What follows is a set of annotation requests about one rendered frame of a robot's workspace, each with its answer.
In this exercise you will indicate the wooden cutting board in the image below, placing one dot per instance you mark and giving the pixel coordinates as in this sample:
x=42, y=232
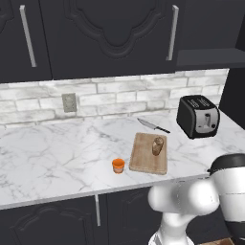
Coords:
x=145, y=155

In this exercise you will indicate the brown bread loaf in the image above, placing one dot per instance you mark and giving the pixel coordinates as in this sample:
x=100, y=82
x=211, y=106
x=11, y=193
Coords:
x=157, y=145

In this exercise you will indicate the orange lidded jam jar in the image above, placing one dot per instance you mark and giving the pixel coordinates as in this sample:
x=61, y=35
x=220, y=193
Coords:
x=118, y=166

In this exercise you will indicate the black and silver toaster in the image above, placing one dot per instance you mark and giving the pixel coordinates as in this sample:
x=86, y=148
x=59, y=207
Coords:
x=197, y=116

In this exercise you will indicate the dark base cabinet door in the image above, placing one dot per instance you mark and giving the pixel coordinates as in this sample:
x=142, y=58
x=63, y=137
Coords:
x=48, y=223
x=130, y=215

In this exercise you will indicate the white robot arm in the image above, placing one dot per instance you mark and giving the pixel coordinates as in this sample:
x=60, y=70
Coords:
x=188, y=197

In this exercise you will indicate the dark ornate wall cabinet door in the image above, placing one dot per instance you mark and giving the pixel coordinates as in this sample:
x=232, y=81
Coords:
x=111, y=35

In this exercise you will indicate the grey wall outlet plate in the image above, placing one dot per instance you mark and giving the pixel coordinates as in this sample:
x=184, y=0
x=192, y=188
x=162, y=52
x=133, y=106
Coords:
x=69, y=102

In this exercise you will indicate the dark open cabinet shelf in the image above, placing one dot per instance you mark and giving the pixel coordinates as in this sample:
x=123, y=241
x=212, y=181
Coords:
x=210, y=57

